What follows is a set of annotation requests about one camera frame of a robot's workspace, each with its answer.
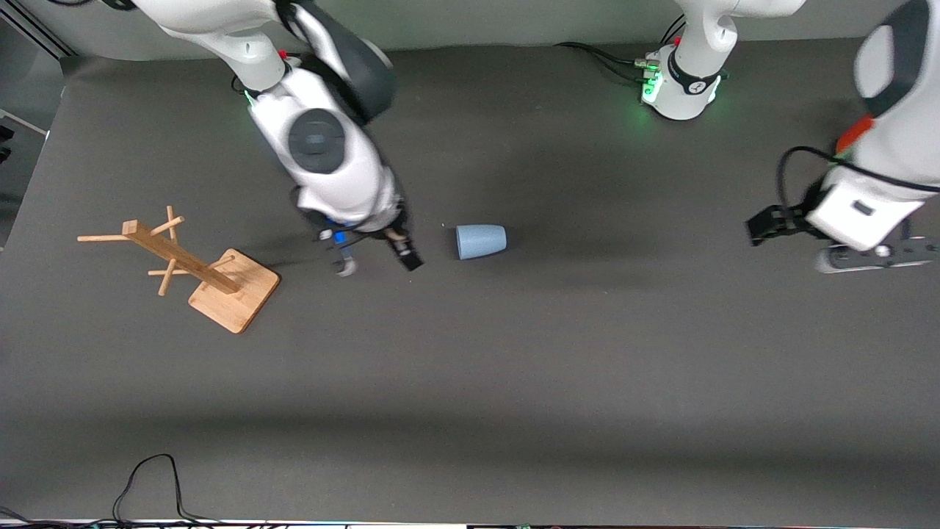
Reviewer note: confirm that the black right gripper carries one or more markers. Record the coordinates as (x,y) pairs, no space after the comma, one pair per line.
(397,241)

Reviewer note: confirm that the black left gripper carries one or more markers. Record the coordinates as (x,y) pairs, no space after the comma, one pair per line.
(792,219)

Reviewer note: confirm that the light blue cup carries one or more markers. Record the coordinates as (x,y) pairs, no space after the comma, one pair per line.
(481,241)

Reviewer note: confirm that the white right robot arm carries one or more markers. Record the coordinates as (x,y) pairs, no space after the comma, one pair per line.
(330,169)

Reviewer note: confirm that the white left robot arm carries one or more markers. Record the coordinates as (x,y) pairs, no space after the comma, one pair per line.
(705,29)

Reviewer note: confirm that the orange cylindrical container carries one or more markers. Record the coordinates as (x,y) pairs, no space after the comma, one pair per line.
(855,134)

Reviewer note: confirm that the wooden mug tree stand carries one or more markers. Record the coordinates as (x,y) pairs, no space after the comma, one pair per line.
(235,297)

